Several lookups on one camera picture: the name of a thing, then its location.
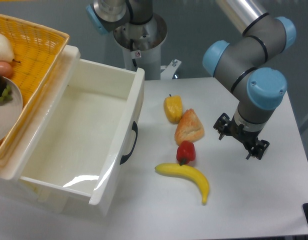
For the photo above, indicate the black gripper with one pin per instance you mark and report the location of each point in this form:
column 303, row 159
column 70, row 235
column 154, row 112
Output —
column 249, row 138

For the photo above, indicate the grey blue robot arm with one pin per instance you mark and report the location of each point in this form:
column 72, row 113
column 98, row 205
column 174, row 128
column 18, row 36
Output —
column 239, row 68

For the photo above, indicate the red bell pepper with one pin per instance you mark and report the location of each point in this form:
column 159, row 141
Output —
column 185, row 153

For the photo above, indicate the yellow bell pepper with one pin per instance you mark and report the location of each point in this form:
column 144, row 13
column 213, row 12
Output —
column 173, row 108

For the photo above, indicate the brown bread pastry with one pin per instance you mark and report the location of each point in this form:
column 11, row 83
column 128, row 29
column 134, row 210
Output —
column 189, row 128

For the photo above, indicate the yellow banana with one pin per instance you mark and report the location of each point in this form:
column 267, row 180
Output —
column 187, row 172

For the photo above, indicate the white plastic drawer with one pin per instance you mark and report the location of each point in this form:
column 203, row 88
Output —
column 79, row 152

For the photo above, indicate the yellow wicker basket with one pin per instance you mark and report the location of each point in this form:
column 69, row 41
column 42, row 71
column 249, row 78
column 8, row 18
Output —
column 38, row 48

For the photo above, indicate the white plate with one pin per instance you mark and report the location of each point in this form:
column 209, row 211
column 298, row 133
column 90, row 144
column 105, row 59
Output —
column 10, row 110

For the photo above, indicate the dark grapes bunch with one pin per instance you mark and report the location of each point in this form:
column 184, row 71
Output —
column 5, row 90

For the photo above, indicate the pink sausage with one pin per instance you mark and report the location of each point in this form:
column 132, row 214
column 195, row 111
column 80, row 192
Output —
column 6, row 69

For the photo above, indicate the black drawer handle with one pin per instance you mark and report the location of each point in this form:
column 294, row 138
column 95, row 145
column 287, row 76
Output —
column 130, row 143

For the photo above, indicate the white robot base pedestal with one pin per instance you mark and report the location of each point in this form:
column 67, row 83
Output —
column 141, row 48

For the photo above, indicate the white drawer cabinet frame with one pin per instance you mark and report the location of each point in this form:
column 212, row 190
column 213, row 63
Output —
column 18, row 146

